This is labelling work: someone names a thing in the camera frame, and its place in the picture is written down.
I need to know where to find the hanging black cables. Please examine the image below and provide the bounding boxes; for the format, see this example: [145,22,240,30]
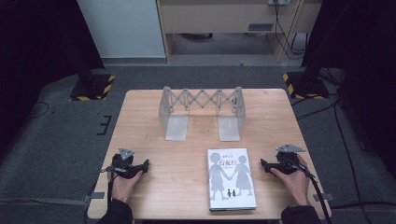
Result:
[272,0,310,61]

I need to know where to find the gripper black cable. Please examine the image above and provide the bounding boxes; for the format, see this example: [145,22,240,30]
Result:
[279,156,333,224]
[100,166,128,209]

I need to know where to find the white book with grey figures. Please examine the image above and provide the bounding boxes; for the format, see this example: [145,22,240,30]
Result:
[206,147,258,213]

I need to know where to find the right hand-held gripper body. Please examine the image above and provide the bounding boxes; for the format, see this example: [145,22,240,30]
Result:
[270,143,306,175]

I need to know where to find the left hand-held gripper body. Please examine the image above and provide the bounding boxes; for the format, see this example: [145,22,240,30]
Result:
[110,147,140,180]

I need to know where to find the black curtain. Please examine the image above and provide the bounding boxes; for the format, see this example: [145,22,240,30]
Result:
[300,0,396,171]
[0,0,106,157]

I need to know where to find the light wooden desk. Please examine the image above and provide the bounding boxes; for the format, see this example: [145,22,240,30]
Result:
[155,0,324,63]

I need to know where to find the stand base with hazard tape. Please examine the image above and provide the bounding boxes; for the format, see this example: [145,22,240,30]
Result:
[69,72,117,102]
[281,70,331,101]

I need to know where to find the grey expandable metal book rack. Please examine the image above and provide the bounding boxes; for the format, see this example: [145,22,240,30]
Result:
[158,86,247,143]

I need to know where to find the thin black floor cable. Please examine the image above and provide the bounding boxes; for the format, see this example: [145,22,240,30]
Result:
[25,100,51,121]

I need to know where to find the person's right hand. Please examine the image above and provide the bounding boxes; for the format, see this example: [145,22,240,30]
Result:
[270,154,311,207]

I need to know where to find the grey table bracket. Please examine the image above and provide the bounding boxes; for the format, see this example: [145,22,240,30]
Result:
[82,191,106,207]
[312,192,335,203]

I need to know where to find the person's left hand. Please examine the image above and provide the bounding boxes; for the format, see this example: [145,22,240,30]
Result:
[108,169,145,204]

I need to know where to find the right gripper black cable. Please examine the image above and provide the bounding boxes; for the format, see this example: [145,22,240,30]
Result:
[279,156,333,224]

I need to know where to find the white panel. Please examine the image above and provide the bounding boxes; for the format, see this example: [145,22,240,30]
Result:
[76,0,166,60]

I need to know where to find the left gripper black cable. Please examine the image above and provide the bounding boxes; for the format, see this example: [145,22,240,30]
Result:
[100,166,128,209]

